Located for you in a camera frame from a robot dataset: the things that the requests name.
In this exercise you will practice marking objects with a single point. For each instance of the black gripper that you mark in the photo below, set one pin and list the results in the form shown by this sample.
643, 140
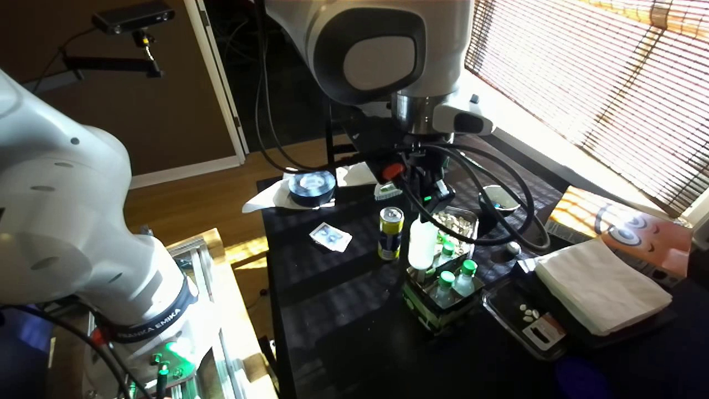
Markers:
413, 166

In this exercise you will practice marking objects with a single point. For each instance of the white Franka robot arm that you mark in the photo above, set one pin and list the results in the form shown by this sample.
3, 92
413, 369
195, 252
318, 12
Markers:
59, 221

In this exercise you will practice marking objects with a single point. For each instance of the small bottle with green cap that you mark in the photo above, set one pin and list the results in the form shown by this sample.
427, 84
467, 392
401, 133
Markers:
446, 243
466, 279
444, 289

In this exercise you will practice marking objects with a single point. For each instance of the black bottle case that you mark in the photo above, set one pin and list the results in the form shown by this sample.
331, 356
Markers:
433, 313

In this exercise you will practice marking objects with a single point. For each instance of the clear plastic food container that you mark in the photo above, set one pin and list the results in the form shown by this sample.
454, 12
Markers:
461, 221

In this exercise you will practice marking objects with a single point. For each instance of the yellow and blue can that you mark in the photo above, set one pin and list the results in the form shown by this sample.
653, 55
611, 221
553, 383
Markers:
390, 233

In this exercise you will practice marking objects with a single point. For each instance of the black bowl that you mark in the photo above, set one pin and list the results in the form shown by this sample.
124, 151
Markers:
502, 198

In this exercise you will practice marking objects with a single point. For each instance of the white folded napkin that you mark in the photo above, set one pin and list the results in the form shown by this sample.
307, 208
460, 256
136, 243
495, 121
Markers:
354, 175

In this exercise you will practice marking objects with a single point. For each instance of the metal spoon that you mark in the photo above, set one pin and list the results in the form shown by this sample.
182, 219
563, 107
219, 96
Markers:
514, 248

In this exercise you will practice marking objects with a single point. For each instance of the small blue white card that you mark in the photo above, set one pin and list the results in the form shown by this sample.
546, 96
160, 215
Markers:
331, 236

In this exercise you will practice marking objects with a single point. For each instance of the white window sill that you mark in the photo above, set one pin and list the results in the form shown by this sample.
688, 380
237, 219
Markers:
532, 145

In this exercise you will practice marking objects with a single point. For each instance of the blue-grey tape roll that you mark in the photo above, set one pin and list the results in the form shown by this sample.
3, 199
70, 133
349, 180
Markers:
310, 185

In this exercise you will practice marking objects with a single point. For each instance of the black tray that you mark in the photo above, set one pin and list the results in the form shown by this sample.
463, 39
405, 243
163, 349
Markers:
509, 307

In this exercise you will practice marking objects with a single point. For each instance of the white folded towel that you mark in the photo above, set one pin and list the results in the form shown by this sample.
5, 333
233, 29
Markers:
601, 284

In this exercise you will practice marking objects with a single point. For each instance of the slatted window blind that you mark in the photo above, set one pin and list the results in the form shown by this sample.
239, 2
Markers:
590, 74

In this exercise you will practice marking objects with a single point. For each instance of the white framed brown board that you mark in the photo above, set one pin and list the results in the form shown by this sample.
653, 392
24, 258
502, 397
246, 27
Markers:
221, 96

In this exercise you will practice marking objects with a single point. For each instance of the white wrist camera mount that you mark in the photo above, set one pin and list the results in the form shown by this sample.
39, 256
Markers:
461, 115

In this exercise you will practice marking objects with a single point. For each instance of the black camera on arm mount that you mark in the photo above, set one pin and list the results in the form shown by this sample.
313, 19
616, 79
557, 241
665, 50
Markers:
134, 17

